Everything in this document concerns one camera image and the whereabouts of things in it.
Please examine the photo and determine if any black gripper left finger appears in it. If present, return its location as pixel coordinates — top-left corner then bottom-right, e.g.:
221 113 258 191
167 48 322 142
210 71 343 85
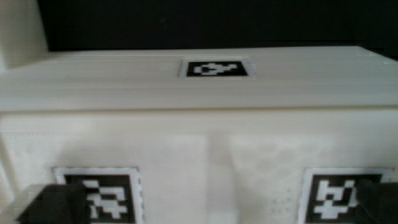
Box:
16 184 89 224

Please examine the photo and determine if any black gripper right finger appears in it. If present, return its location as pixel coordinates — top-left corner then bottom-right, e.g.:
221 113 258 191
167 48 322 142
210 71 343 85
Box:
354 180 398 224

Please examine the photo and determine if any white cabinet body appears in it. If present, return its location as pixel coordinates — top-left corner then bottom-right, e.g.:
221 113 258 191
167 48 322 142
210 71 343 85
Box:
0 0 398 113

